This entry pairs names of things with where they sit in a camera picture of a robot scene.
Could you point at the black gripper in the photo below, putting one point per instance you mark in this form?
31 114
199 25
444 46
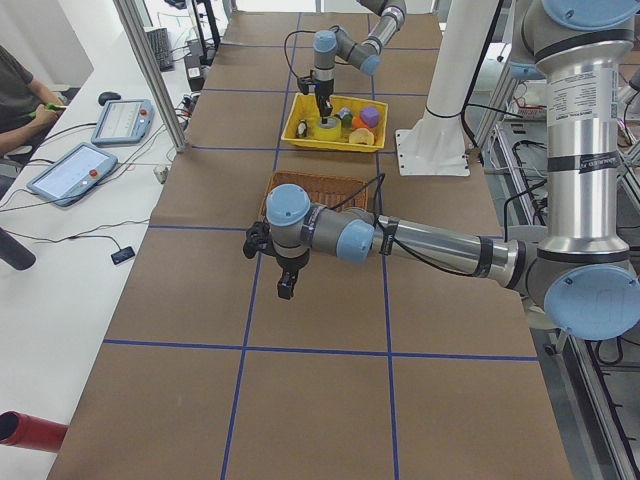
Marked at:
322 90
291 263

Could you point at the yellow tape roll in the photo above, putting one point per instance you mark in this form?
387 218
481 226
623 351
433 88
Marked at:
331 132

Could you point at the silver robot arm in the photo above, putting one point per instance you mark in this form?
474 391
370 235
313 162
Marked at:
579 273
364 56

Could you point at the yellow woven basket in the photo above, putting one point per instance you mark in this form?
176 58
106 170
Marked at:
304 107

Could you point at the brown wicker basket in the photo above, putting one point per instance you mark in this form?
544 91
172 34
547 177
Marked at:
322 188

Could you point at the panda figurine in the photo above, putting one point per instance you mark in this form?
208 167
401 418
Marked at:
302 129

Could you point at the toy carrot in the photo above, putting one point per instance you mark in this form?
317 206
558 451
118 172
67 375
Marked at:
357 122

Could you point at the beige cracker toy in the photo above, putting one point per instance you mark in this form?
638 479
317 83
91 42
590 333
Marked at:
362 136

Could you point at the purple foam block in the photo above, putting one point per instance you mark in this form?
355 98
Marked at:
370 116

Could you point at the small black device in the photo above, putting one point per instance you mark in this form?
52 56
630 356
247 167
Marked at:
122 255

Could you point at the far teach pendant tablet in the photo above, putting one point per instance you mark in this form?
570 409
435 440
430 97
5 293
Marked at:
123 122

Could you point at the teach pendant tablet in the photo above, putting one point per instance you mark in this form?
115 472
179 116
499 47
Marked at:
68 179
123 122

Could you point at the black computer mouse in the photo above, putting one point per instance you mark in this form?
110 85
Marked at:
106 96

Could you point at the near teach pendant tablet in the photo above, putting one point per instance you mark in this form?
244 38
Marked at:
68 179

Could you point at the seated person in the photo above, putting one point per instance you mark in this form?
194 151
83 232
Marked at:
26 119

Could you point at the red tube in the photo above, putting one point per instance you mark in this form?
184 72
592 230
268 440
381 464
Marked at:
29 432

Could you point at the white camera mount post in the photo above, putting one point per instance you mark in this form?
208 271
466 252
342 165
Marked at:
435 145

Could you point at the aluminium frame post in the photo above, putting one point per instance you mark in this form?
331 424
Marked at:
133 27

